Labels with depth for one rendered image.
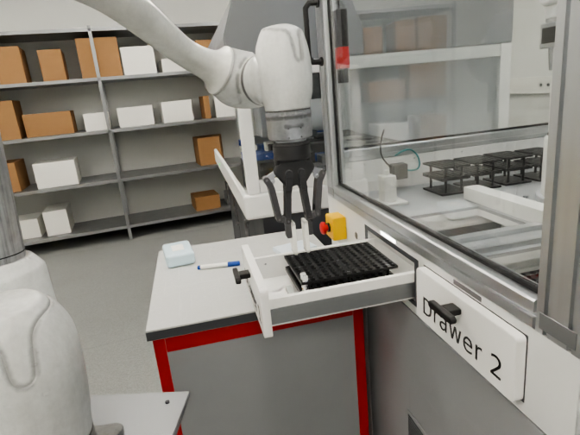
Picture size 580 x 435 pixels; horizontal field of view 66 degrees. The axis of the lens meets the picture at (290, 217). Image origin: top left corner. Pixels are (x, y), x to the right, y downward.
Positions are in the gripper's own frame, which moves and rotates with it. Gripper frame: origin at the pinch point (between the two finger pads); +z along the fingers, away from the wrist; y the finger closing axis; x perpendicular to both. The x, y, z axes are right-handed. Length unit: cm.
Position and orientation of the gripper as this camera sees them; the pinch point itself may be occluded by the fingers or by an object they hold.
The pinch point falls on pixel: (299, 236)
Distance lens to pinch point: 94.4
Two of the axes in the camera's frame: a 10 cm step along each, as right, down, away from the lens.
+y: 9.7, -1.5, 1.9
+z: 0.9, 9.6, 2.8
